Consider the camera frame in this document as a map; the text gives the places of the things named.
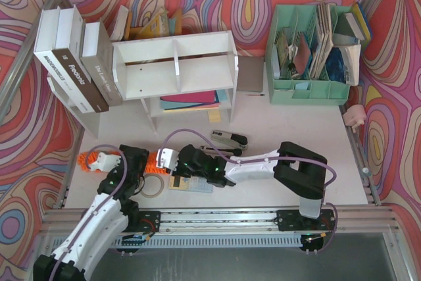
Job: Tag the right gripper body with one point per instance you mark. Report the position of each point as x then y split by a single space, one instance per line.
183 159

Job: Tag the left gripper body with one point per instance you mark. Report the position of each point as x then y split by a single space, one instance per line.
128 158

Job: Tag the clear tape roll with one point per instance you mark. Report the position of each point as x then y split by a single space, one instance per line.
153 185

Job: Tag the orange microfiber duster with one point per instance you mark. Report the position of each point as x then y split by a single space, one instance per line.
150 168

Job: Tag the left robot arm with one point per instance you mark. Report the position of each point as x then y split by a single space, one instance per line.
111 212

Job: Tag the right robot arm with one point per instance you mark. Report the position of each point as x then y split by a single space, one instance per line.
299 169

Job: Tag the white wooden bookshelf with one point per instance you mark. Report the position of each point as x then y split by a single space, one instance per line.
148 69

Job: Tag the beige blue calculator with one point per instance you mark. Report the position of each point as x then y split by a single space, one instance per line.
193 184

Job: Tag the yellow sticky notes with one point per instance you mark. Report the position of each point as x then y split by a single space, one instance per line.
214 116

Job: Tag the black silver stapler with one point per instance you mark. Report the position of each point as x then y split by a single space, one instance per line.
230 139

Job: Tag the stack of coloured paper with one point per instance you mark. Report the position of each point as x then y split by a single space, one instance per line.
193 101

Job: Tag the white side shelf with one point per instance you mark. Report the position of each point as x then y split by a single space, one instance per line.
91 122

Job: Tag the grey book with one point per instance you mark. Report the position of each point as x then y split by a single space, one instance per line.
97 57

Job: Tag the brown book Fredonia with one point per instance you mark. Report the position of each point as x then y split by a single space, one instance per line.
68 47

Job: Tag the books behind shelf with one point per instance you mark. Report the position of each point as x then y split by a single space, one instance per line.
159 25

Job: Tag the mint green desk organizer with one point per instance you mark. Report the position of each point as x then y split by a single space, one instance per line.
297 50

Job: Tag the pink pig figurine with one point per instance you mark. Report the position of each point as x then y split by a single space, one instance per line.
354 117

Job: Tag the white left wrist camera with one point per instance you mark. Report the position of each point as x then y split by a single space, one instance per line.
102 162

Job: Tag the aluminium mounting rail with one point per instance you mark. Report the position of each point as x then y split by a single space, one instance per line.
350 219

